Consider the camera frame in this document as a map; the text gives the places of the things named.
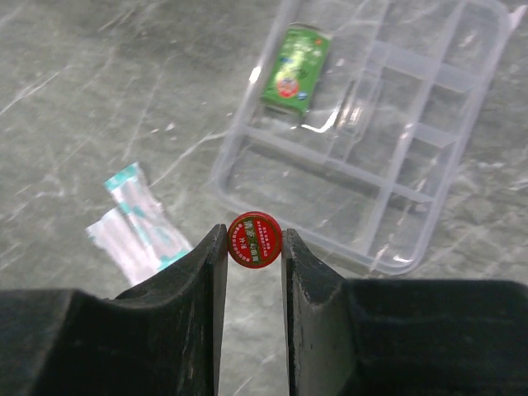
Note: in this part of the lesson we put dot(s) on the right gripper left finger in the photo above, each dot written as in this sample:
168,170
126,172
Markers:
160,337

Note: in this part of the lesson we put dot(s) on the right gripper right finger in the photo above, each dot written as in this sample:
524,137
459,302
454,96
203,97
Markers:
349,336

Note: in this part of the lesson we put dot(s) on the white teal bandage wrappers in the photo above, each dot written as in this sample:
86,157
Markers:
136,234

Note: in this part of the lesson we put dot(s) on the small orange round tin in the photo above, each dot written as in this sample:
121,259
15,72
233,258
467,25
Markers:
254,240

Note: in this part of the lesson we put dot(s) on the clear compartment tray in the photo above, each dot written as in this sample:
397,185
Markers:
365,172

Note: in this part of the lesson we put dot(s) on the green small sachet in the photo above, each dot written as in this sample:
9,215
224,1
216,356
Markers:
297,69

